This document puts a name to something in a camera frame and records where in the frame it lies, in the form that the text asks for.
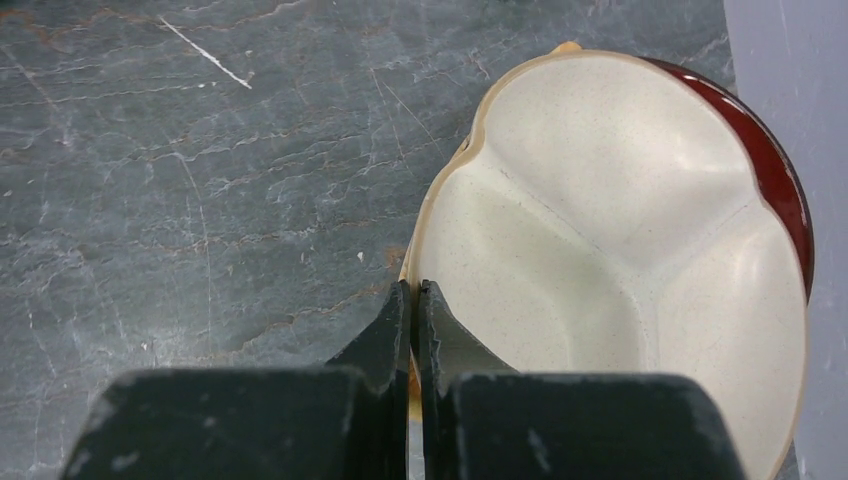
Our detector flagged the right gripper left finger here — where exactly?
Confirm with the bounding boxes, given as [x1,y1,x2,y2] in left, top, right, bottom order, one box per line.
[61,280,412,479]

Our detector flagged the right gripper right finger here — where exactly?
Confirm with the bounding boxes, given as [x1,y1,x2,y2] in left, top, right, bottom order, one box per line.
[417,281,744,479]

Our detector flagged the cream plate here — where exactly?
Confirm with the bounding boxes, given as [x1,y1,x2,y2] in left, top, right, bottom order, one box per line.
[415,49,810,479]

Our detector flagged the red rimmed plate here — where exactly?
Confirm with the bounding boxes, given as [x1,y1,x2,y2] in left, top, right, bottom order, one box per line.
[645,57,815,296]

